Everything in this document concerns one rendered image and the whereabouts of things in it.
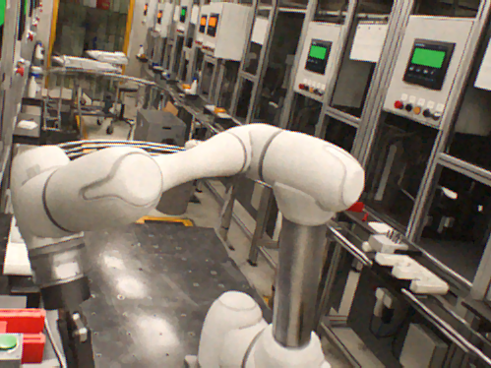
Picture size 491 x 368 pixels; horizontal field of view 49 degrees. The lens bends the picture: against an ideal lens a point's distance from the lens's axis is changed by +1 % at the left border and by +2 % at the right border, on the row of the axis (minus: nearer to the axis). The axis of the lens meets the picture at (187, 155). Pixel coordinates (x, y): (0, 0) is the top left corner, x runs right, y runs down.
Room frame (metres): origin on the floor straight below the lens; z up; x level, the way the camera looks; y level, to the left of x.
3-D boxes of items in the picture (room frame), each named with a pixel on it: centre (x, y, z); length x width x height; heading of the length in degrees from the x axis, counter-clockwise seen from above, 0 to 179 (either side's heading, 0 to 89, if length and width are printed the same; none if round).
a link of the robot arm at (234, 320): (1.37, -0.23, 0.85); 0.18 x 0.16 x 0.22; 52
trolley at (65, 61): (6.88, 1.51, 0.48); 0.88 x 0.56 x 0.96; 125
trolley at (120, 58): (8.21, 1.50, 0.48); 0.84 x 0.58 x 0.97; 25
